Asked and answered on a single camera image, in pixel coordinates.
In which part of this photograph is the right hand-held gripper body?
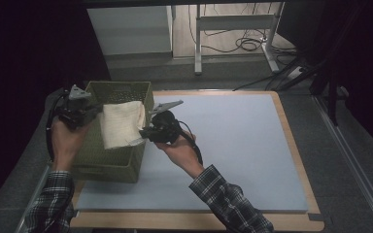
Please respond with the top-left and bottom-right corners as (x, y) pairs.
(148, 99), (185, 145)

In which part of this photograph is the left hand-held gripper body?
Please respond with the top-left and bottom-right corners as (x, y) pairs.
(55, 83), (93, 130)

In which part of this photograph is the cream printed cloth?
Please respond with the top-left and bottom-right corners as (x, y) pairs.
(98, 100), (147, 150)

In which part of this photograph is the green woven basket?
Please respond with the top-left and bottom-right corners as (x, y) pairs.
(47, 81), (155, 184)

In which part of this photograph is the person's right hand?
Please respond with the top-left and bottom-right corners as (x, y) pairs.
(154, 128), (206, 180)

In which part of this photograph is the person's left hand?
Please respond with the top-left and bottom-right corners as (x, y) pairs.
(51, 116), (93, 173)

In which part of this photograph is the light blue foam mat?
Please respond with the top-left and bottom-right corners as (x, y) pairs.
(76, 93), (310, 214)

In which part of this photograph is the white cabinet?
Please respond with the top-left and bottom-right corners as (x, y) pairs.
(86, 5), (174, 56)

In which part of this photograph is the white power strip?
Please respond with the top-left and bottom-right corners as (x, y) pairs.
(286, 65), (305, 81)

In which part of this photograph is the black metal stand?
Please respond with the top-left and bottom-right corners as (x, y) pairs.
(310, 48), (352, 128)

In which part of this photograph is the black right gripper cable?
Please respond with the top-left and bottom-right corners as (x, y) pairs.
(177, 119), (205, 167)

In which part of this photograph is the aluminium rail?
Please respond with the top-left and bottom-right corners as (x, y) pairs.
(14, 166), (58, 233)
(312, 95), (373, 228)

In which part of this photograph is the black floor cable bundle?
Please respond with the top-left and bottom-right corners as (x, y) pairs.
(187, 3), (297, 55)

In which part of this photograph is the white metal desk frame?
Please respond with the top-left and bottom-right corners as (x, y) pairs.
(193, 2), (287, 76)

